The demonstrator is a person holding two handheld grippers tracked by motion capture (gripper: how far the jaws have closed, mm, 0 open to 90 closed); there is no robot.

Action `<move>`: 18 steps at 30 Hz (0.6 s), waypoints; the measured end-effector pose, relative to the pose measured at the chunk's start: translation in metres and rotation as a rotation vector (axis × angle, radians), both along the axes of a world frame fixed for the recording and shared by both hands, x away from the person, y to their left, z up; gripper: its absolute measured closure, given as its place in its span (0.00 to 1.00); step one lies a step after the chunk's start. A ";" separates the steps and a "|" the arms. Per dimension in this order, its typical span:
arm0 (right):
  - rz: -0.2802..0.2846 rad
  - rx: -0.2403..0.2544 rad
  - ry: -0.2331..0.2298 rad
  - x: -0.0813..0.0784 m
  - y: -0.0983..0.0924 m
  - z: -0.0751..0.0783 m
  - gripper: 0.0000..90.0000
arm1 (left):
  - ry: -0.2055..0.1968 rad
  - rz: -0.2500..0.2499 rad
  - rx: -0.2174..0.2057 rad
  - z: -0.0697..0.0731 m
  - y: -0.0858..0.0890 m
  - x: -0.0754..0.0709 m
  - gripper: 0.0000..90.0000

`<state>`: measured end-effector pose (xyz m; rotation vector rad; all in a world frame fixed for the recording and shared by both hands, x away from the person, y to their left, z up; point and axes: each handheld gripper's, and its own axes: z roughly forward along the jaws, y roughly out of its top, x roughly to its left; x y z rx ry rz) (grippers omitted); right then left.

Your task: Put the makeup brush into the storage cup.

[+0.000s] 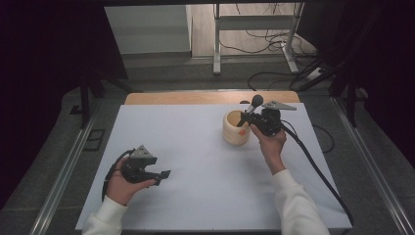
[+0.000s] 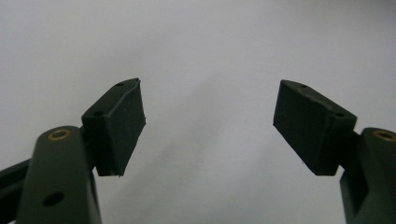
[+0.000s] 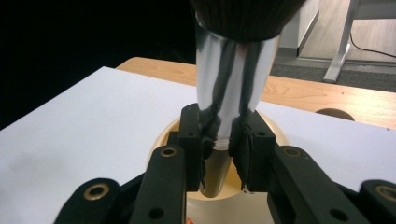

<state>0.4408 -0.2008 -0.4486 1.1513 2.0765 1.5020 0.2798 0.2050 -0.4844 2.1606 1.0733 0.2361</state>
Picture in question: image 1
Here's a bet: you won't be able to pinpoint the white table mat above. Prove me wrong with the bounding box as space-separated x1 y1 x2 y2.
75 103 353 232

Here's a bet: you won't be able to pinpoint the black metal stand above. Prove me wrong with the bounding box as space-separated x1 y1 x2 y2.
290 62 370 128
69 72 135 129

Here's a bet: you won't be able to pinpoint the person's left hand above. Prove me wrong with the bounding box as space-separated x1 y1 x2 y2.
106 157 158 207

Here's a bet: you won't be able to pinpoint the thin black cable loop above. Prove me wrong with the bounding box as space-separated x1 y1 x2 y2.
312 122 336 155

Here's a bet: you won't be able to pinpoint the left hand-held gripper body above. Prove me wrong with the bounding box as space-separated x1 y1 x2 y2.
121 144 159 184

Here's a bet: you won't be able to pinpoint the white cabinet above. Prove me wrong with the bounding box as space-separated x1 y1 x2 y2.
104 4 194 56

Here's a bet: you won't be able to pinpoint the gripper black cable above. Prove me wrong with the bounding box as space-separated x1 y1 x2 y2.
102 149 135 202
280 119 355 226

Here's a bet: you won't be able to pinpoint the black makeup brush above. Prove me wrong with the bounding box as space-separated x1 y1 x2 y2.
237 94 264 128

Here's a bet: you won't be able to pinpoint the black floor cables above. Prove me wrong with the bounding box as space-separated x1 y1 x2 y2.
213 3 322 92

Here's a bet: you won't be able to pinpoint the white power strip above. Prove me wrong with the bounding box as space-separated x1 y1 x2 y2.
305 67 325 81

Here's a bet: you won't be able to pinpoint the white metal stand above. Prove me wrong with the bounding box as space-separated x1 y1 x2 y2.
212 2 306 76

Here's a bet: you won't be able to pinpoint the beige wooden cup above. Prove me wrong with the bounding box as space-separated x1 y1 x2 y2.
222 110 252 147

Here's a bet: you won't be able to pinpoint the aluminium floor rail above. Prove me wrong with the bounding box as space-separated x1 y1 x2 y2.
29 97 103 235
330 96 415 235

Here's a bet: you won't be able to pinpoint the person's right hand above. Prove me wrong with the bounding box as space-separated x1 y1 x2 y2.
250 123 289 176

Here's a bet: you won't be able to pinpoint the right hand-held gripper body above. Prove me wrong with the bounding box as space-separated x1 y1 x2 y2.
252 100 298 137

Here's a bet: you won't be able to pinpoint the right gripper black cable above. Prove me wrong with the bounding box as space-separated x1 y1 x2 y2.
280 119 355 226

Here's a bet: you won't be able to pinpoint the black floor plate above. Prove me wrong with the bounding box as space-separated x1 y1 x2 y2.
82 128 107 152

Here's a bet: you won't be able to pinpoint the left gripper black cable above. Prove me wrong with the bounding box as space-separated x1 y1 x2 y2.
102 149 135 202

